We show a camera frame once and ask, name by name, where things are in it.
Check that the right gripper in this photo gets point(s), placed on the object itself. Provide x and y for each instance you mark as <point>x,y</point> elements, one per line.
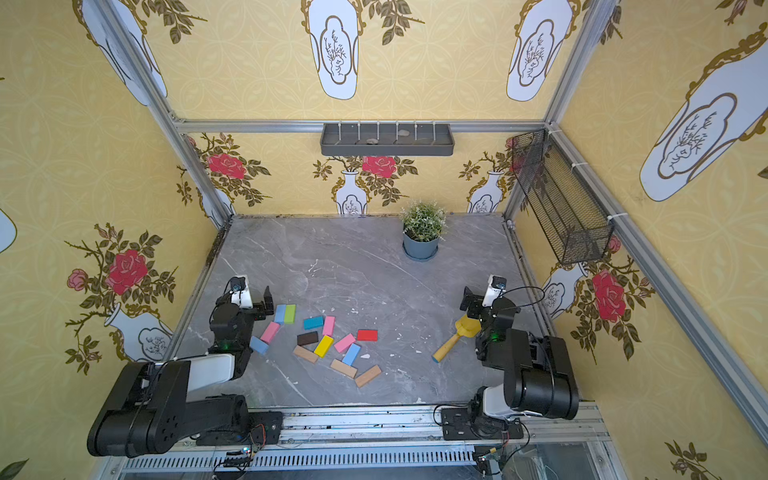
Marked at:
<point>472,303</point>

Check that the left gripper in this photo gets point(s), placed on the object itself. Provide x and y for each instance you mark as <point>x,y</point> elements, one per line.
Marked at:
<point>258,306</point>

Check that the teal block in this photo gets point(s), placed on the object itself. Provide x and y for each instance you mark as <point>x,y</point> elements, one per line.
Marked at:
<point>313,323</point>

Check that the pink block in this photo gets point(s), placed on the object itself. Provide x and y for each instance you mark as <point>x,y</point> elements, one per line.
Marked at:
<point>328,326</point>
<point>270,332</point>
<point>342,345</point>

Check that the red block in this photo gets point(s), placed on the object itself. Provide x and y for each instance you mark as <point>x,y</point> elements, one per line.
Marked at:
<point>367,335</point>

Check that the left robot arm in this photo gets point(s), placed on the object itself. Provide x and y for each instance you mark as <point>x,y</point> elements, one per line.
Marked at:
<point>148,409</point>

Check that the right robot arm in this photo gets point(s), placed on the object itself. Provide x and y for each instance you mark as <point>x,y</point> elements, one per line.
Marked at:
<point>537,373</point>

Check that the light blue block upper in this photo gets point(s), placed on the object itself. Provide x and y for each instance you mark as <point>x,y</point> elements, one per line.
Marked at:
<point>279,316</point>

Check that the light blue block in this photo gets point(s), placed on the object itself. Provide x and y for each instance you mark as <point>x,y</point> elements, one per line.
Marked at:
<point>259,346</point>
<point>279,316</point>

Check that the green block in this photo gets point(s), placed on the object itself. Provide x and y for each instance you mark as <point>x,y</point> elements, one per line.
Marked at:
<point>289,314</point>

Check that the light blue block left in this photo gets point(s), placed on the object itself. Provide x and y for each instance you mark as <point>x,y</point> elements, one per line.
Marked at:
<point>259,346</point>

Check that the dark brown block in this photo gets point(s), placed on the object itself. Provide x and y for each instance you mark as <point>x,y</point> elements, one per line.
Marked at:
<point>309,338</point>

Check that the wooden block left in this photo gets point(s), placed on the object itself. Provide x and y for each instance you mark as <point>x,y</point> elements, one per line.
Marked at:
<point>305,354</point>

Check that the wooden block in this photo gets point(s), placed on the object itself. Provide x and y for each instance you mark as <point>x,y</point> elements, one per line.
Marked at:
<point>305,354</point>
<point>344,369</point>
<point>366,377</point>

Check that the yellow block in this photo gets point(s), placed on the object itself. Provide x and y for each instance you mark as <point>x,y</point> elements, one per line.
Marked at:
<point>323,346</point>

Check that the wooden block middle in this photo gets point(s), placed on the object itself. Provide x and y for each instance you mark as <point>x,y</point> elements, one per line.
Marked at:
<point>344,369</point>

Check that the blue block centre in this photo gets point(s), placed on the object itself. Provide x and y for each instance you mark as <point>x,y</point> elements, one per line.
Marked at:
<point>351,354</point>

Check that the potted green plant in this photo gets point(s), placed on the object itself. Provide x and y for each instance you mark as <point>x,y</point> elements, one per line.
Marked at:
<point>423,225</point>

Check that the wooden block right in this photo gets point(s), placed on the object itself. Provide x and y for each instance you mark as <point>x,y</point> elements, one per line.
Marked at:
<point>366,377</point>

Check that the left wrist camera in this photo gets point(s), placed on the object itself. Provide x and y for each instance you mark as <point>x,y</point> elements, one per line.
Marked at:
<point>240,293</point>

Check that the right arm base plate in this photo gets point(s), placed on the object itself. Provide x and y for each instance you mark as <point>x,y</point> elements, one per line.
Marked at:
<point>459,423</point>

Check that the black wire mesh basket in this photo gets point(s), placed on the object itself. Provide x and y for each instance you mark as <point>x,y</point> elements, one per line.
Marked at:
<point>574,223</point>

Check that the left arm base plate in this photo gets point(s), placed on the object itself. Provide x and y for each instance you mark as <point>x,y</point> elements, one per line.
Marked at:
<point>253,428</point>

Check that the aluminium rail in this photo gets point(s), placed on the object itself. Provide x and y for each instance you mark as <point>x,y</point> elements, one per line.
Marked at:
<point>398,436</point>

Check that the circuit board with wires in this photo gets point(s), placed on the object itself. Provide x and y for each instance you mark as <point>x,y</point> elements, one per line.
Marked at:
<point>234,464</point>

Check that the grey wall shelf tray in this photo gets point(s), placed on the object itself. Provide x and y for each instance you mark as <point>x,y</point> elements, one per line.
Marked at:
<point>378,138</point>

